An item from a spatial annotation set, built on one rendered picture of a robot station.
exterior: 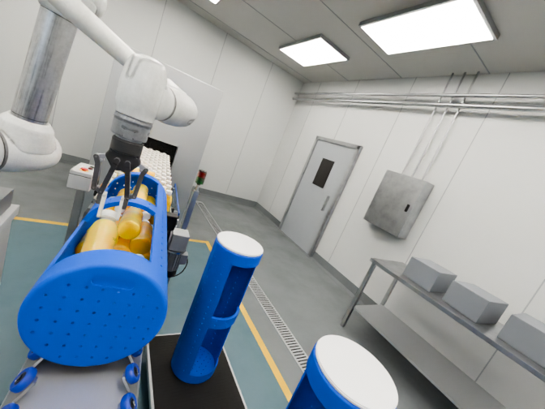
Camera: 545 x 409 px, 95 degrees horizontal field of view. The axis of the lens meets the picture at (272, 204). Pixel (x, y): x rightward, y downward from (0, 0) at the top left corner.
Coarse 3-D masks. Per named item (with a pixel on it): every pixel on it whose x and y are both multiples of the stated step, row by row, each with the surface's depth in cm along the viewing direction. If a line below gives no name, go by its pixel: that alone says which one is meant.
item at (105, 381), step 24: (48, 360) 60; (120, 360) 66; (48, 384) 56; (72, 384) 57; (96, 384) 59; (120, 384) 61; (0, 408) 54; (24, 408) 50; (48, 408) 52; (72, 408) 53; (96, 408) 55
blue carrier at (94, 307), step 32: (160, 192) 119; (160, 224) 89; (64, 256) 72; (96, 256) 55; (128, 256) 59; (160, 256) 71; (32, 288) 50; (64, 288) 52; (96, 288) 54; (128, 288) 57; (160, 288) 60; (32, 320) 51; (64, 320) 54; (96, 320) 56; (128, 320) 59; (160, 320) 62; (64, 352) 56; (96, 352) 59; (128, 352) 62
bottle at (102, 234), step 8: (104, 216) 70; (96, 224) 68; (104, 224) 68; (112, 224) 70; (88, 232) 67; (96, 232) 66; (104, 232) 67; (112, 232) 69; (88, 240) 65; (96, 240) 65; (104, 240) 66; (112, 240) 68; (88, 248) 64; (96, 248) 65; (104, 248) 66; (112, 248) 68
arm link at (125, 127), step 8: (120, 120) 62; (128, 120) 62; (136, 120) 63; (112, 128) 63; (120, 128) 62; (128, 128) 63; (136, 128) 64; (144, 128) 65; (120, 136) 64; (128, 136) 64; (136, 136) 64; (144, 136) 66
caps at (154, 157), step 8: (144, 152) 247; (152, 152) 264; (144, 160) 222; (152, 160) 230; (160, 160) 243; (168, 160) 257; (152, 168) 203; (160, 168) 211; (168, 168) 225; (160, 176) 190; (168, 176) 194
